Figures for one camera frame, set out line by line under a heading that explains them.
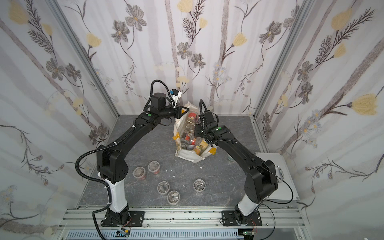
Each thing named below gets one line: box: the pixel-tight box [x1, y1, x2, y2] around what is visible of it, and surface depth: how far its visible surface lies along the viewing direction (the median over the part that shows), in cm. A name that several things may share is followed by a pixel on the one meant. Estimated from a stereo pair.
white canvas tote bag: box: [172, 101, 217, 163], surface depth 82 cm
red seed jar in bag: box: [187, 111, 198, 124], surface depth 92 cm
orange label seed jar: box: [193, 140, 209, 155], surface depth 88 cm
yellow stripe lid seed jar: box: [193, 178, 206, 192], surface depth 82 cm
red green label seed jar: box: [157, 181, 170, 195], surface depth 80 cm
